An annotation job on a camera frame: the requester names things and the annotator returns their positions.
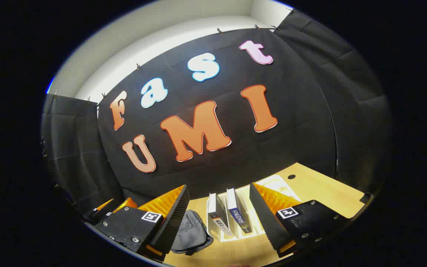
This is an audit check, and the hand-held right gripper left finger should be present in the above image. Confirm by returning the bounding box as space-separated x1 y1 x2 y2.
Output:
94 184 191 261

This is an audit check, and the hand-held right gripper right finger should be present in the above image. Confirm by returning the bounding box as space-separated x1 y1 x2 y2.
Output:
249 182 351 258

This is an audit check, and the grey schoolbag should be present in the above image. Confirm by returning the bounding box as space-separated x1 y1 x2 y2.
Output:
171 210 214 256

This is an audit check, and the blue cover book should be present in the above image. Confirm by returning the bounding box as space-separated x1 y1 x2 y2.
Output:
226 188 253 234

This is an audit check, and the white plastic bookshelf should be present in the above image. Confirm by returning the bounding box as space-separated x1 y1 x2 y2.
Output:
206 174 303 243

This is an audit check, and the portrait cover book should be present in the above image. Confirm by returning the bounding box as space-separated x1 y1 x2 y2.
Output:
208 193 234 238

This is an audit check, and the black backdrop cloth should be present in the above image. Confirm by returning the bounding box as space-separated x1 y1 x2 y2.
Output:
41 9 390 215

